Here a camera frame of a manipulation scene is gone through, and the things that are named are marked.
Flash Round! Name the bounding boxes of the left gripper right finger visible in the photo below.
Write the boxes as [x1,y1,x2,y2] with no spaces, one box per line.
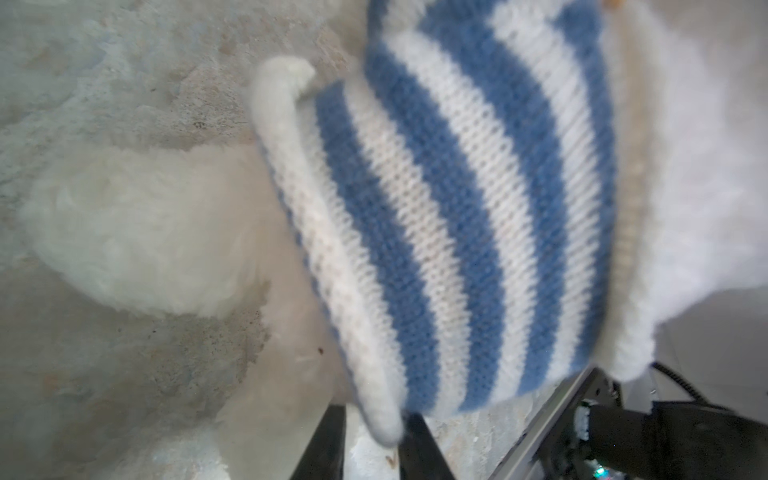
[398,414,455,480]

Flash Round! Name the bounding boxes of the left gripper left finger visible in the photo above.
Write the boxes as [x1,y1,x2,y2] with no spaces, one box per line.
[290,405,346,480]

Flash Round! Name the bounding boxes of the blue white striped sweater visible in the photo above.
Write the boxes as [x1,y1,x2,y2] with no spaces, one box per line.
[249,1,658,446]

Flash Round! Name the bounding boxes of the white teddy bear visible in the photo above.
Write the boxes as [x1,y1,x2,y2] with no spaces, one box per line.
[22,1,767,479]

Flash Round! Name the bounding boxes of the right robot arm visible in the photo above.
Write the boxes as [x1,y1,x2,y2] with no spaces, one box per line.
[574,401,767,479]

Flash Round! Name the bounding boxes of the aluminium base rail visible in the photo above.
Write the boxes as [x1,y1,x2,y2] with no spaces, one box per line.
[491,369,624,479]

